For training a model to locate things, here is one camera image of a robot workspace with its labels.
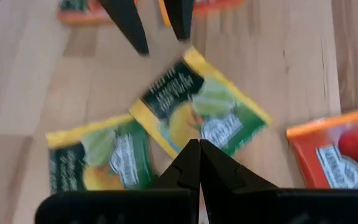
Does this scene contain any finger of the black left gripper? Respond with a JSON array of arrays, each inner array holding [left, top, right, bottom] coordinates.
[[99, 0, 150, 56], [163, 0, 195, 41]]

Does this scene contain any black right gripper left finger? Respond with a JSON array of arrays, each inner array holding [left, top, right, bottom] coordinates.
[[35, 139, 201, 224]]

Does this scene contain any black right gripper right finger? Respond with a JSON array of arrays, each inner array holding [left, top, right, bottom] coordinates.
[[200, 139, 358, 224]]

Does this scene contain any red tea packet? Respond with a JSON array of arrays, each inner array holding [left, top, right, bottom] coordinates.
[[286, 108, 358, 190], [57, 0, 115, 26]]

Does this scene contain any green yellow tea packet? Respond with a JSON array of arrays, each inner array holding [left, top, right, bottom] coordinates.
[[129, 46, 273, 160], [45, 113, 155, 193]]

